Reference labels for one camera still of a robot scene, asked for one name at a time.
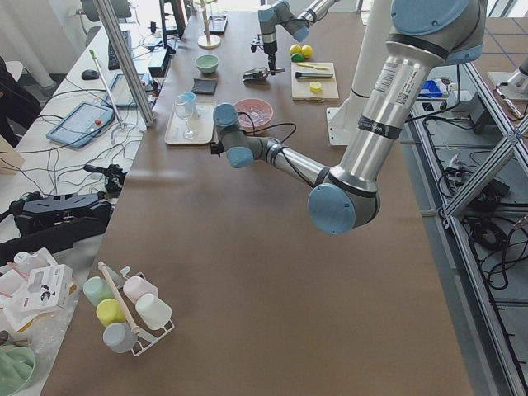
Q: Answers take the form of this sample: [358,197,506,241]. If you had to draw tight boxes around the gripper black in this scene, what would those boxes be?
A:
[250,34,277,76]
[210,142,224,156]

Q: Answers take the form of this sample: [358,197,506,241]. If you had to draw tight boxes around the stainless steel ice scoop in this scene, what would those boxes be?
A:
[243,67,285,83]

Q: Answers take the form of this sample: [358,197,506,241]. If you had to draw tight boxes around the pink bowl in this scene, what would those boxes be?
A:
[234,98,274,129]

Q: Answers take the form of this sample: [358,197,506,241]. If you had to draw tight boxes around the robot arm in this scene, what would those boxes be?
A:
[210,1,487,234]
[251,0,337,75]

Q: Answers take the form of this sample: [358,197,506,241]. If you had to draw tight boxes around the pile of clear ice cubes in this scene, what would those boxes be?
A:
[235,102,272,128]

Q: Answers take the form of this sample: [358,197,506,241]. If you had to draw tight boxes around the light blue cup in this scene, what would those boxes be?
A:
[180,92,196,118]

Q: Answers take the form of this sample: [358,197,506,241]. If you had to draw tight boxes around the pink cup in rack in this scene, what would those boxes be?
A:
[123,276,158,304]

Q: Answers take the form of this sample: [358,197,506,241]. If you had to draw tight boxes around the white cup in rack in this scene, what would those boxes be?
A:
[135,293,172,330]

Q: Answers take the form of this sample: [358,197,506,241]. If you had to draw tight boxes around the green cup in rack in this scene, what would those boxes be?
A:
[82,276,114,307]

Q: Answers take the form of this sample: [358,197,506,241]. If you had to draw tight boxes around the yellow cup in rack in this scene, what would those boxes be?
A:
[96,299,126,328]

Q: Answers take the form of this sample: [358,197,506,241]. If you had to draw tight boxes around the grey cup in rack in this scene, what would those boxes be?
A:
[102,323,137,353]

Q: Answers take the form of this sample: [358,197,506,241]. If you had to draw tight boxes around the green lime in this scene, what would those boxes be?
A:
[290,53,304,63]

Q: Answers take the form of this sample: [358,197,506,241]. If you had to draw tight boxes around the yellow plastic knife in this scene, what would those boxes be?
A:
[297,62,329,70]

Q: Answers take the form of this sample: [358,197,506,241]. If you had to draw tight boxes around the lower whole yellow lemon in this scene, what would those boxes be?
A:
[290,44,302,54]

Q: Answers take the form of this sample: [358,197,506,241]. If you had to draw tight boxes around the whole yellow lemon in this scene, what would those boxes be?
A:
[300,45,314,59]
[290,44,302,54]

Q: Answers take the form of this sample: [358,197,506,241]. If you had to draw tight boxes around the bamboo cutting board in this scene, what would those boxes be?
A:
[291,62,339,101]

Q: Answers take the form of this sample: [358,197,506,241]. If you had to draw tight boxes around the cream serving tray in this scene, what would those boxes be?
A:
[164,100,216,145]

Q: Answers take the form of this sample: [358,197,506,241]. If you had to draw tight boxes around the upper whole yellow lemon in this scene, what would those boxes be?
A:
[300,45,314,59]

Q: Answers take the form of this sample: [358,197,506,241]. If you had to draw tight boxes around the half lemon slice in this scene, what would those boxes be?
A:
[309,82,323,92]

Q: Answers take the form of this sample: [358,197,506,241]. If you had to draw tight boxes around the clear wine glass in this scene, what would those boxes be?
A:
[175,94,196,140]

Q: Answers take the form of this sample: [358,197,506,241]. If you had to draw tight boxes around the light green bowl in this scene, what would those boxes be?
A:
[195,54,219,74]

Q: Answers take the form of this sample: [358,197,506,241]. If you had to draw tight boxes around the grey folded cloth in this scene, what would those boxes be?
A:
[191,78,217,95]

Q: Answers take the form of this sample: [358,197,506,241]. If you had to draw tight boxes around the wooden glass stand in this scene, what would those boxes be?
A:
[194,0,221,50]

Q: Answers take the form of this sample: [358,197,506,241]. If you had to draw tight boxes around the far blue teach pendant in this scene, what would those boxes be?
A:
[102,73,151,109]

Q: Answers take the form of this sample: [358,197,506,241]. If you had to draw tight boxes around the blue teach pendant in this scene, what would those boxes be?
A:
[46,101,114,149]
[102,73,151,109]

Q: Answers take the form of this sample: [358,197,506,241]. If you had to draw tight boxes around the near blue teach pendant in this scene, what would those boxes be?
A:
[46,101,114,149]

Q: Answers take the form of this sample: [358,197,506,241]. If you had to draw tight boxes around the black keyboard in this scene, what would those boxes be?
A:
[107,29,133,71]

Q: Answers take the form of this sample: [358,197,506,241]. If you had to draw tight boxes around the black computer mouse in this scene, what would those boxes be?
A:
[81,69,100,81]

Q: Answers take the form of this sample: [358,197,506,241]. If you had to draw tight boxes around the blue parts bin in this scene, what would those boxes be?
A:
[419,79,443,98]

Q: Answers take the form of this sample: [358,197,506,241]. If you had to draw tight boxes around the white product box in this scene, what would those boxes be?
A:
[21,264,73,314]

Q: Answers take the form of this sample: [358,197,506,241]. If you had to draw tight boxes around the aluminium frame post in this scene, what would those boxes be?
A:
[94,0,155,127]

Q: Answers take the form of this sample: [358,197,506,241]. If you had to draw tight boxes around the white wire cup rack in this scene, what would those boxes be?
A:
[97,261,176,356]

